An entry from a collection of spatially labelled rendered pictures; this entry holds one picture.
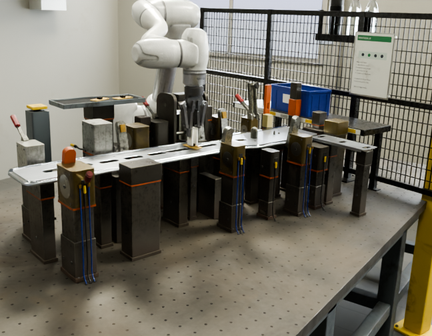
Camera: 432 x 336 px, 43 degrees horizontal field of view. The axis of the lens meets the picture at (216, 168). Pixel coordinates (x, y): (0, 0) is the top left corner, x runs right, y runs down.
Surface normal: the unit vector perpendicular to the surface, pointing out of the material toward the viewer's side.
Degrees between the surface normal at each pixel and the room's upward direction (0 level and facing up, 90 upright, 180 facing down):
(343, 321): 0
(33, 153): 90
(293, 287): 0
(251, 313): 0
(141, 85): 90
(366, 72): 90
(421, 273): 90
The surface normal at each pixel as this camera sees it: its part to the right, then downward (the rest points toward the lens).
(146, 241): 0.64, 0.23
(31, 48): 0.83, 0.18
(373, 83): -0.77, 0.15
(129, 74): -0.56, 0.21
